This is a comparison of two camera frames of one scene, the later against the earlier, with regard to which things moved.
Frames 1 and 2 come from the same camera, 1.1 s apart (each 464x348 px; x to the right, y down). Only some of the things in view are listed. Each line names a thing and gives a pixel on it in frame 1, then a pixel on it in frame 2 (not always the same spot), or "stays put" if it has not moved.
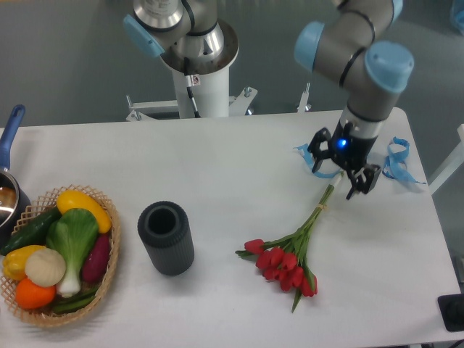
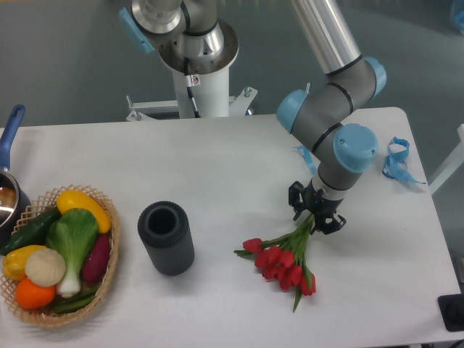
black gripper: x=351 y=151 -> x=322 y=208
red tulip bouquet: x=284 y=257 stays put
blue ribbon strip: x=304 y=151 stays put
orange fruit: x=32 y=296 stays put
